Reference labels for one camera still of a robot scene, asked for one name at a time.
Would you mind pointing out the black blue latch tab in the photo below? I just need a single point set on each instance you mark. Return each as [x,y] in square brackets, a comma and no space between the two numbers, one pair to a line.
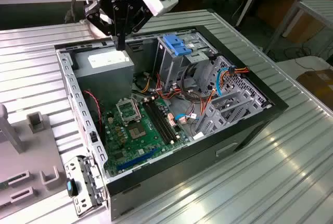
[71,187]

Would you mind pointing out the blue plastic drive latch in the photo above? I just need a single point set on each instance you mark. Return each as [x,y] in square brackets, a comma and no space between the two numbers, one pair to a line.
[179,47]

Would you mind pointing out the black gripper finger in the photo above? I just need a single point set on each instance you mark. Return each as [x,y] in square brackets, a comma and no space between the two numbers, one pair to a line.
[100,13]
[141,18]

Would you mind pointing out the green motherboard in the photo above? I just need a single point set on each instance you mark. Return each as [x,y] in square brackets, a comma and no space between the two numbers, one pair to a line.
[125,146]

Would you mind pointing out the grey metal drive cage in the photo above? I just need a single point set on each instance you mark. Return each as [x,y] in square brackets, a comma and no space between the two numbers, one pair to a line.
[169,65]

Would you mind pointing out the grey metal card bracket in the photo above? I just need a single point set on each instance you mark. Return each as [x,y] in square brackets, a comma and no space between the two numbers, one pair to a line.
[86,195]

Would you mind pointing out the white metal frame table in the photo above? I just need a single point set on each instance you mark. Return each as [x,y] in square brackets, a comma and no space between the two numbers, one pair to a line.
[316,6]

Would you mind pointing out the green RAM stick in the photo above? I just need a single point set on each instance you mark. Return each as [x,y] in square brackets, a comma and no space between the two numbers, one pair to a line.
[3,186]

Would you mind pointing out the CPU socket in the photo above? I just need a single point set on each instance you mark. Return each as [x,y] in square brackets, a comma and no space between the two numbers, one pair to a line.
[136,131]

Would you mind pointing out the black open PC case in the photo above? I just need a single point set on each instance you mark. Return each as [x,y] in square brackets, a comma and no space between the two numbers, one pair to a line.
[182,172]

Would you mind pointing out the blue expansion slot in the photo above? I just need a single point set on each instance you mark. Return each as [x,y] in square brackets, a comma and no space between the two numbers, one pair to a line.
[135,160]

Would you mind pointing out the grey metal disk bay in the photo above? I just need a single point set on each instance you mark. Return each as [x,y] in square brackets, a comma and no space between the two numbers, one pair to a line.
[234,96]

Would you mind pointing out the black slanted pole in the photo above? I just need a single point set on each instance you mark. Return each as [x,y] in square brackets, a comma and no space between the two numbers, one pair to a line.
[253,0]

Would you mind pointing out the grey power supply unit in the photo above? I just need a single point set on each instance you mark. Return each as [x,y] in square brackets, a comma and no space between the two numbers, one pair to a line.
[104,83]

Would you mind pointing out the cardboard sheet under desk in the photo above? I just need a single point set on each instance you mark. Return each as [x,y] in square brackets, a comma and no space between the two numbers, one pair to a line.
[273,7]

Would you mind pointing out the grey parts rack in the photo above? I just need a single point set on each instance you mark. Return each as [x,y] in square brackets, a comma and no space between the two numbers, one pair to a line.
[31,156]

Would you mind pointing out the brown cardboard box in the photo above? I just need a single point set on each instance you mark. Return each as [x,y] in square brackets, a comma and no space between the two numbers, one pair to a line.
[320,86]

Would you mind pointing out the black RAM slot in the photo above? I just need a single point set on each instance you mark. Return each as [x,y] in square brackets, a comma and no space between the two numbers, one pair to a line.
[163,120]
[160,121]
[156,122]
[166,119]

